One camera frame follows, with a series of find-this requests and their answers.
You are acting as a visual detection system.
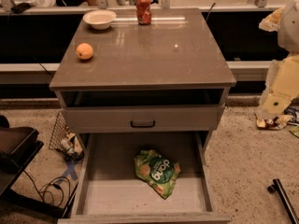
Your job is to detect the grey drawer cabinet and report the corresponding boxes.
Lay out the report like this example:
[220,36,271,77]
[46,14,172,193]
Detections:
[49,7,237,153]

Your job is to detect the green rice chip bag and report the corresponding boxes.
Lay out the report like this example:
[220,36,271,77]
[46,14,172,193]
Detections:
[134,149,180,199]

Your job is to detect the snack wrappers on floor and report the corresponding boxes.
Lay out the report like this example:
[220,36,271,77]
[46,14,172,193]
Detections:
[256,107,299,138]

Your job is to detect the wire basket with trash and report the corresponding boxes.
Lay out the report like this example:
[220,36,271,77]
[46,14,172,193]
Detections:
[49,112,84,161]

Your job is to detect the white bowl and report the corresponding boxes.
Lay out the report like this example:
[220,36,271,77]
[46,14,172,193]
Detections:
[83,9,116,30]

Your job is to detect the black bar on floor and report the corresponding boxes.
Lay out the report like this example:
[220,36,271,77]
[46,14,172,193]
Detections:
[267,178,299,224]

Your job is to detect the open bottom drawer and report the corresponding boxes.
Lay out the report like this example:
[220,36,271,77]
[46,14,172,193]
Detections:
[58,132,230,224]

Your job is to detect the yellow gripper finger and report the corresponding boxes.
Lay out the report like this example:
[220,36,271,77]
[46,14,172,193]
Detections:
[257,53,299,119]
[259,7,284,32]

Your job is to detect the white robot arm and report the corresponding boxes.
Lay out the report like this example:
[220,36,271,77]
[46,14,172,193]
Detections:
[257,0,299,119]

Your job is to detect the orange soda can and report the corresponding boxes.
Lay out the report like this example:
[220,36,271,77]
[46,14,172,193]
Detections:
[135,0,151,25]

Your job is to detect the black cable on floor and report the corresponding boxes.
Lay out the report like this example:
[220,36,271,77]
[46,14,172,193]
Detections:
[22,170,73,208]

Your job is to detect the orange fruit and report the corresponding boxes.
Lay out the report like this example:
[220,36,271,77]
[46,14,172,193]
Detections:
[76,43,93,60]

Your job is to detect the black tray stand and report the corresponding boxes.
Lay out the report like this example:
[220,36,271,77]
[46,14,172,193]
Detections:
[0,115,65,218]

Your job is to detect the closed drawer with black handle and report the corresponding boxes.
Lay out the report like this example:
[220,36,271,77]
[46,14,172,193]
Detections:
[62,105,224,133]

